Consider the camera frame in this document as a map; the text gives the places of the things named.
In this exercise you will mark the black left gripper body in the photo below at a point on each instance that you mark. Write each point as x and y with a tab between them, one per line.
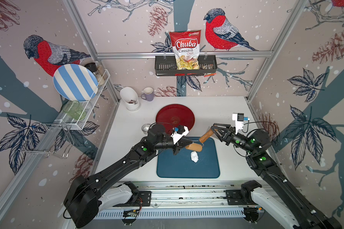
174	146

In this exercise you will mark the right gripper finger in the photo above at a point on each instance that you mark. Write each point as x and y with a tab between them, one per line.
221	127
219	133

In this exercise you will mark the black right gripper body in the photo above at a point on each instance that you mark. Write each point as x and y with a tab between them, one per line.
232	138

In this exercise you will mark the wooden rolling pin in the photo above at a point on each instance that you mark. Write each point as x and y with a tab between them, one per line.
198	146

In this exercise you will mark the white dough piece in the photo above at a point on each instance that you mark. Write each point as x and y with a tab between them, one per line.
194	156

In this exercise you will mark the teal plastic tray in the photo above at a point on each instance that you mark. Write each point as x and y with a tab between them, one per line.
182	166

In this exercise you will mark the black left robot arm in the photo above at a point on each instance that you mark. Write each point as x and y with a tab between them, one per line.
82	200

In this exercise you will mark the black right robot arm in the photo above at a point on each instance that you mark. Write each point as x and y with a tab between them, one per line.
293	211

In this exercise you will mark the round red tray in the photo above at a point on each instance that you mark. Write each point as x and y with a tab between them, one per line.
174	115

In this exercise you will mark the small round metal cutter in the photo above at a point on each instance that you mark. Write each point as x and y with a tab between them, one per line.
145	128

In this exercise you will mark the purple mug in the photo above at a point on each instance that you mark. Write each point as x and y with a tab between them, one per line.
148	94

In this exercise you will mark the white cutlery holder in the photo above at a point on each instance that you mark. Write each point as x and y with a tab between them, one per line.
130	98

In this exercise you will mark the red cassava chips bag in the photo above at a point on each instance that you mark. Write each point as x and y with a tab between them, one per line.
186	48

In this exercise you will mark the green glass cup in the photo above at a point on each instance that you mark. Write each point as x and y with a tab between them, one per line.
74	110

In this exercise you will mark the dark lid spice jar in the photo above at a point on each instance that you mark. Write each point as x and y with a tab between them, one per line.
92	67

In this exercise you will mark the blue white striped plate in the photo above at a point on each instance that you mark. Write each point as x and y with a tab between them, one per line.
75	83

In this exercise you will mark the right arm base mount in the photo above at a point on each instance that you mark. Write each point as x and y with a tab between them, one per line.
236	197

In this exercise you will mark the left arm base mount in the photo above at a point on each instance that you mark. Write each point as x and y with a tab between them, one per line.
137	197

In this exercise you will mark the black wire wall basket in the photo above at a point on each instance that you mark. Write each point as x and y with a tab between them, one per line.
167	66

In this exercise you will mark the white wire wall shelf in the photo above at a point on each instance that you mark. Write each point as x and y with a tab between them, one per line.
66	132

